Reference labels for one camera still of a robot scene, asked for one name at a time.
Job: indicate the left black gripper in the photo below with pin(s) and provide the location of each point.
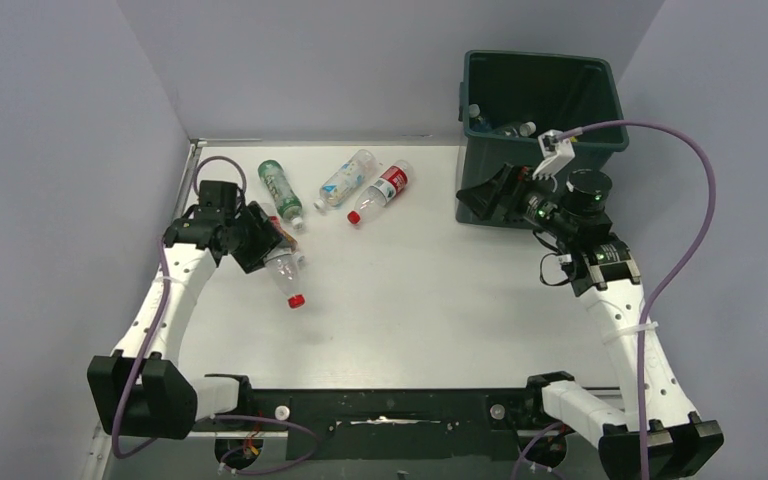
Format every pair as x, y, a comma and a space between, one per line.
267, 238

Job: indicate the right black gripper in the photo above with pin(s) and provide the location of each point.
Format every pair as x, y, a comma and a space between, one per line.
482, 197

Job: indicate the blue label water bottle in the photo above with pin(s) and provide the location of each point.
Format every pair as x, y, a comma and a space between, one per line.
478, 122

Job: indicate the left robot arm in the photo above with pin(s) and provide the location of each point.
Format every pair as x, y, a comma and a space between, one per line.
138, 389

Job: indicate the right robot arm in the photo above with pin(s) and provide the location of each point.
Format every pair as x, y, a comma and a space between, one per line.
658, 433

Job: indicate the dark green trash bin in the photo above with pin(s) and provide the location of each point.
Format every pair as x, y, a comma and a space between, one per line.
555, 91

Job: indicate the red gold label bottle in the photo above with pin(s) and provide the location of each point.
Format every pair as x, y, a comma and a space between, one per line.
289, 241

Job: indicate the green label tea bottle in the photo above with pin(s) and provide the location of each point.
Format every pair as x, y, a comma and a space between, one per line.
288, 205

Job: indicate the red label water bottle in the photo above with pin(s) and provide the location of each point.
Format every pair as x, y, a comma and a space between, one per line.
373, 201

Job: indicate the white blue label bottle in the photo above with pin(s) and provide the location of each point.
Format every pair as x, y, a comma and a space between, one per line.
349, 177

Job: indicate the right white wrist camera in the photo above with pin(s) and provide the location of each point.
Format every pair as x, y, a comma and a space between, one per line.
557, 150

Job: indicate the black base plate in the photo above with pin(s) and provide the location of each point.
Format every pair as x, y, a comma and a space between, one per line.
491, 423

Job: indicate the aluminium front rail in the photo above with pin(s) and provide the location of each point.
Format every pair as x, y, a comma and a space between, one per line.
157, 417

